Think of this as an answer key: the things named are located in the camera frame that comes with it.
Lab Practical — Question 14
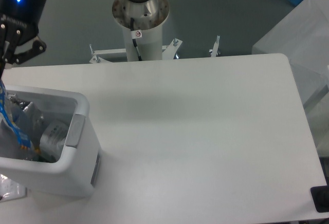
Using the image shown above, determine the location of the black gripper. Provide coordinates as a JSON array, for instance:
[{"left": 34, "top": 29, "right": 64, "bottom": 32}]
[{"left": 1, "top": 0, "right": 47, "bottom": 77}]

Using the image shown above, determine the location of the blue snack wrapper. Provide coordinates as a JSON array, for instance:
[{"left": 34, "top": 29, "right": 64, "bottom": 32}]
[{"left": 1, "top": 80, "right": 40, "bottom": 154}]

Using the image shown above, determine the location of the white plastic bag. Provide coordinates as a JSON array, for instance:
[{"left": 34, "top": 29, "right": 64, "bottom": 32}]
[{"left": 40, "top": 120, "right": 69, "bottom": 162}]

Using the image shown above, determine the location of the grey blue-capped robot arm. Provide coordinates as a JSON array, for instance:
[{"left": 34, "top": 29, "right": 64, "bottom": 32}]
[{"left": 1, "top": 0, "right": 148, "bottom": 71}]

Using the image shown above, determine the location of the white open trash can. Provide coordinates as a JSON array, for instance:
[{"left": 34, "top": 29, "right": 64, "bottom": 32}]
[{"left": 1, "top": 85, "right": 101, "bottom": 197}]

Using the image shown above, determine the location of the clear plastic sheet under bin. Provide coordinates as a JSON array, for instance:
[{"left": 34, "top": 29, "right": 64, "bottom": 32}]
[{"left": 1, "top": 174, "right": 27, "bottom": 203}]

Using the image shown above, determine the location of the metal table clamp bolt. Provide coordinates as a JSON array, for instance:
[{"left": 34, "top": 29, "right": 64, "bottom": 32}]
[{"left": 209, "top": 35, "right": 221, "bottom": 57}]

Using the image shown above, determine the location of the black device at table edge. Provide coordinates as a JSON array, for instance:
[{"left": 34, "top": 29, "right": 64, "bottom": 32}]
[{"left": 310, "top": 185, "right": 328, "bottom": 213}]

